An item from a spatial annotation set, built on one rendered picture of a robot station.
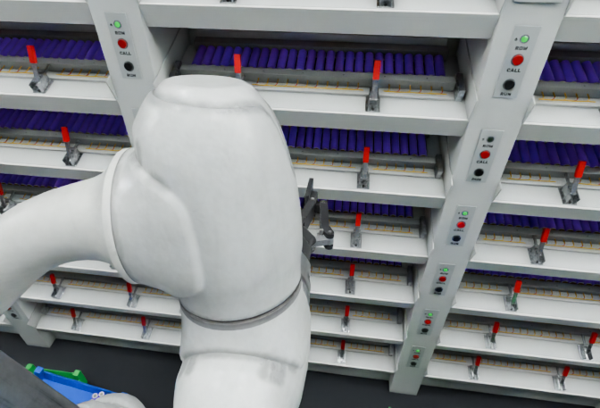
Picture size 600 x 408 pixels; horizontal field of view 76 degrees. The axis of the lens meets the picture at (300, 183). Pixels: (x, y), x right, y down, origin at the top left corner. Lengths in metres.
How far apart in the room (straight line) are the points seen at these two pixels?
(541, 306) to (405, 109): 0.72
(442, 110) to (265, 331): 0.60
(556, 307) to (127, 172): 1.18
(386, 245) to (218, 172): 0.80
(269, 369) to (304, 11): 0.56
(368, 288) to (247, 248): 0.91
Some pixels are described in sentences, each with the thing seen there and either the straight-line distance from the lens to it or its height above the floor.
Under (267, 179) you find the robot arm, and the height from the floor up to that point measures 1.27.
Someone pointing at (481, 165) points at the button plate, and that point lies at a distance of 0.85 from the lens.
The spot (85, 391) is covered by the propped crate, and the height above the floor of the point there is 0.06.
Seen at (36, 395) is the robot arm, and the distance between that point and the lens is 0.88.
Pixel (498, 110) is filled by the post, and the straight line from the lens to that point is 0.80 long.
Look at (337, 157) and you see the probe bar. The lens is 0.89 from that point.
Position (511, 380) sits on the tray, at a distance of 1.57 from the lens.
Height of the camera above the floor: 1.41
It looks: 37 degrees down
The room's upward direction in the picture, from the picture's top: straight up
